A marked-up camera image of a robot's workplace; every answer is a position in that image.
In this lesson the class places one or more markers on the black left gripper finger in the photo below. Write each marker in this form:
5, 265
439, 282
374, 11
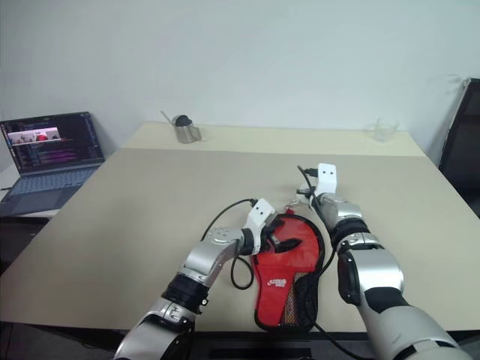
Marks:
289, 244
279, 222

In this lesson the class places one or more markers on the black table frame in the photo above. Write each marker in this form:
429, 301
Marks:
262, 354

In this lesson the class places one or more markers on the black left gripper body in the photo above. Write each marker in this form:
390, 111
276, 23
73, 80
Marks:
270, 240

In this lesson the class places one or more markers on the steel cup with black lid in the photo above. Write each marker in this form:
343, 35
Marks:
187, 133

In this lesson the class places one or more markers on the open laptop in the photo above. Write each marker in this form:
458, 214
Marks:
52, 146

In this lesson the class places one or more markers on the red and black paddle case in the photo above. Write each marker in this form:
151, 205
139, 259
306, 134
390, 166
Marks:
277, 281

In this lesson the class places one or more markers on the black chair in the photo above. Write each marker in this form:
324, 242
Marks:
465, 142

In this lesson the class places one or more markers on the clear glass beaker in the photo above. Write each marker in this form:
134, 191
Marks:
382, 130

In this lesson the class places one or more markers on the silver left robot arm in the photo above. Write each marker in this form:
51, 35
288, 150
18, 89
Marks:
202, 258

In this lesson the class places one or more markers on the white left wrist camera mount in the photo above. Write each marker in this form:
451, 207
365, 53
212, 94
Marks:
260, 212

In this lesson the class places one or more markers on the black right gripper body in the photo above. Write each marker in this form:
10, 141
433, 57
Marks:
303, 192

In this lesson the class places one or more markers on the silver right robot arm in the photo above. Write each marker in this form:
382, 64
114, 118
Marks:
375, 270

